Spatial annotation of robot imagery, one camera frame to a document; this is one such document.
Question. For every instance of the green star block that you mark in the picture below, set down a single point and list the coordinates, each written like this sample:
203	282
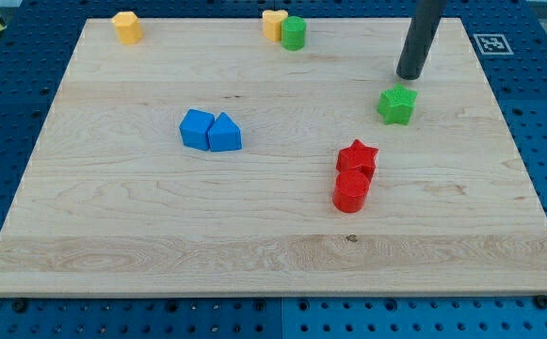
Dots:
396	105

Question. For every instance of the red star block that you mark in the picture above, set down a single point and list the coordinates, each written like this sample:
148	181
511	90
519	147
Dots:
359	157

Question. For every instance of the blue triangle block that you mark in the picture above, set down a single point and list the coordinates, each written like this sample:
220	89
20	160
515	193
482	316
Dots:
224	135

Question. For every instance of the light wooden board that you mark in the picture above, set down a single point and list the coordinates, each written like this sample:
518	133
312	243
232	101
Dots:
114	205

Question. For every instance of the red cylinder block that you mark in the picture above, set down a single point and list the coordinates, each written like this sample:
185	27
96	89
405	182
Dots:
350	191

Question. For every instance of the blue cube block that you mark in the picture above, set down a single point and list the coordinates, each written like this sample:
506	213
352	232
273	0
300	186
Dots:
194	129

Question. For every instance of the green cylinder block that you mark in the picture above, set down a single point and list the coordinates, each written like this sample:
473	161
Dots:
293	33

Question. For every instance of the yellow heart block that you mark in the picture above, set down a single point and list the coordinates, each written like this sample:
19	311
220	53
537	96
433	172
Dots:
272	23

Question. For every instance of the yellow hexagon block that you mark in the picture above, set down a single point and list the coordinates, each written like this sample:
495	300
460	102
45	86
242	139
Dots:
127	27

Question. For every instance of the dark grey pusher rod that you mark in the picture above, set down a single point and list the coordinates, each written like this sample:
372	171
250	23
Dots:
423	27

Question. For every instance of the white fiducial marker tag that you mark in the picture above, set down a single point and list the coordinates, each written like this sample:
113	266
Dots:
492	44

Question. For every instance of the black bolt left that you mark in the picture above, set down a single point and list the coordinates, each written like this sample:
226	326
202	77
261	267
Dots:
19	306

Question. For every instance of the black bolt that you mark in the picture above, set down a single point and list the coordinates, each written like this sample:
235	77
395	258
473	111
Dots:
19	306
540	301

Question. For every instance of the black bolt right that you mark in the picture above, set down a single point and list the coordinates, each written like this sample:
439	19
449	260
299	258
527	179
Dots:
540	301

